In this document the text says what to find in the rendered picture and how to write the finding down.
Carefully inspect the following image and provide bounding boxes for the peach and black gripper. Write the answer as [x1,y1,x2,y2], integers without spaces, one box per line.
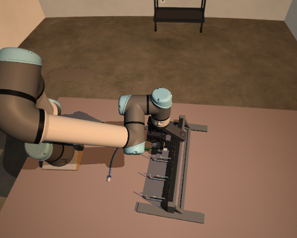
[147,116,169,151]

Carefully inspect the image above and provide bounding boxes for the dark grey port rack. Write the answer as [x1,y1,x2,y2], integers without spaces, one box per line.
[137,115,208,223]

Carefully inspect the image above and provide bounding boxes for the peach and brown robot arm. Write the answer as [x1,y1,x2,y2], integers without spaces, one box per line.
[0,47,186,167]

